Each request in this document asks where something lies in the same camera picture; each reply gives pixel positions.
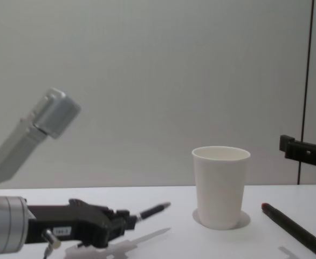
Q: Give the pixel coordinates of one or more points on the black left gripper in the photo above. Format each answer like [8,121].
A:
[55,215]

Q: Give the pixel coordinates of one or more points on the black marker with red ends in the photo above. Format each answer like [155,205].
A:
[292,229]

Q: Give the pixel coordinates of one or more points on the white paper cup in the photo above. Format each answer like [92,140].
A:
[220,189]

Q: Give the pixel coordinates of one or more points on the black pen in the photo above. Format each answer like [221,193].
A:
[154,210]

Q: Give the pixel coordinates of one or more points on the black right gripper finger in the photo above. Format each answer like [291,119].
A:
[303,155]

